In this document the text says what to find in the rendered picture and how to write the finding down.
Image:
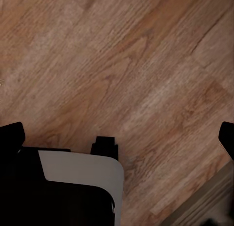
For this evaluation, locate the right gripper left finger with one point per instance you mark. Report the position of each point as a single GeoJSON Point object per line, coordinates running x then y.
{"type": "Point", "coordinates": [12, 137]}

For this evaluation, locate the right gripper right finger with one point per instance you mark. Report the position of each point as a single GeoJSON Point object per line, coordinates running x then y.
{"type": "Point", "coordinates": [226, 137]}

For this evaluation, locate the wood fireplace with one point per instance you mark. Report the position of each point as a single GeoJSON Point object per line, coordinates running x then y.
{"type": "Point", "coordinates": [211, 205]}

